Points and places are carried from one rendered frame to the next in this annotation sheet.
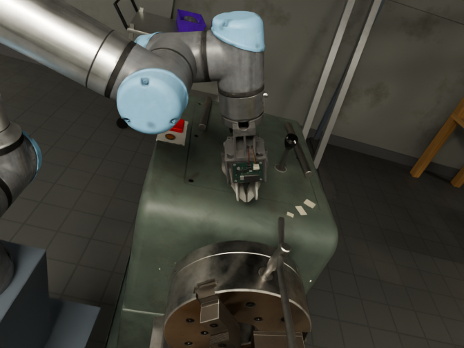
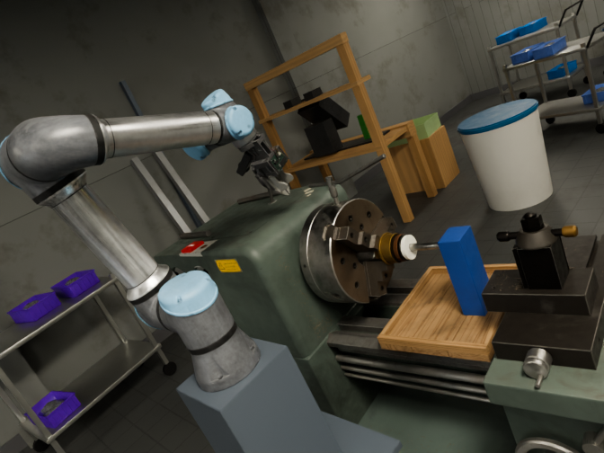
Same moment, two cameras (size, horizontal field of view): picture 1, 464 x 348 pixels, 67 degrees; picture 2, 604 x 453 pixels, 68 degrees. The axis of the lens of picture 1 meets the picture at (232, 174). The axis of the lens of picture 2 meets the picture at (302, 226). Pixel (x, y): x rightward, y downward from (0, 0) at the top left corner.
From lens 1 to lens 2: 0.87 m
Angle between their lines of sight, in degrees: 33
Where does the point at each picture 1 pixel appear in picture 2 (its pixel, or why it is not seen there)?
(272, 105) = not seen: hidden behind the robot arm
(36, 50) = (190, 131)
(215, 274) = (322, 226)
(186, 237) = (287, 248)
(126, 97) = (234, 119)
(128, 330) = (325, 377)
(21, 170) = not seen: hidden behind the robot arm
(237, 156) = (268, 155)
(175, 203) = (262, 236)
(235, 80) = not seen: hidden behind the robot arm
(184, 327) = (344, 270)
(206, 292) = (330, 232)
